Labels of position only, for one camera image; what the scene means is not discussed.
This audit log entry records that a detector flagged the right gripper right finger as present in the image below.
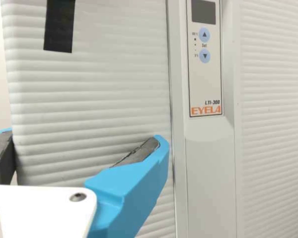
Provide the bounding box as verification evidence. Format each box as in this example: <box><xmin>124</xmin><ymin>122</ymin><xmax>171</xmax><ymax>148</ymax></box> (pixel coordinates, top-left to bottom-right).
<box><xmin>84</xmin><ymin>134</ymin><xmax>170</xmax><ymax>238</ymax></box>

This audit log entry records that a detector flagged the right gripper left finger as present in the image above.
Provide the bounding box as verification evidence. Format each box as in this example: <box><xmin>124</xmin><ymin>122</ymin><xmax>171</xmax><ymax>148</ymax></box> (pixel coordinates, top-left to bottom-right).
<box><xmin>0</xmin><ymin>127</ymin><xmax>15</xmax><ymax>185</ymax></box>

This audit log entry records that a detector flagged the incubator door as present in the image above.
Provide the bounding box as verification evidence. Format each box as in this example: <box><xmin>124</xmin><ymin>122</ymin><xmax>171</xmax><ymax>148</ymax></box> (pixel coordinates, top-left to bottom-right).
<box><xmin>0</xmin><ymin>0</ymin><xmax>298</xmax><ymax>238</ymax></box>

